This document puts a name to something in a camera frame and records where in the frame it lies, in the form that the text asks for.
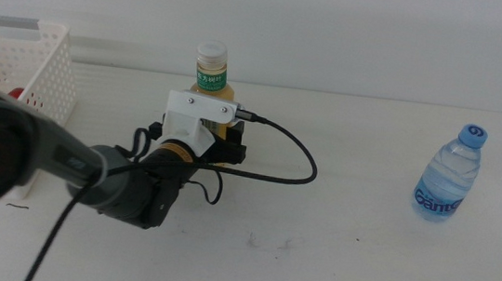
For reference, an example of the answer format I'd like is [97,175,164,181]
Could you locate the yellow tea bottle green label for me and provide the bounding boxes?
[181,38,244,167]

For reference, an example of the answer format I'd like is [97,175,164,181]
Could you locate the clear water bottle blue cap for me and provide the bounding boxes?
[409,118,490,227]

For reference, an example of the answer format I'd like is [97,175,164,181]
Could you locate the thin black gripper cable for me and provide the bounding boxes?
[125,126,230,207]

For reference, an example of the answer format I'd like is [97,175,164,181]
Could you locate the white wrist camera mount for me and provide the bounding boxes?
[158,87,241,166]

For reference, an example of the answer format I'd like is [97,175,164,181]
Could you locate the white perforated plastic basket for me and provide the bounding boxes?
[0,14,86,207]

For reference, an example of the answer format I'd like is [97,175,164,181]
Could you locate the red cola can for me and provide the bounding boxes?
[5,85,47,110]

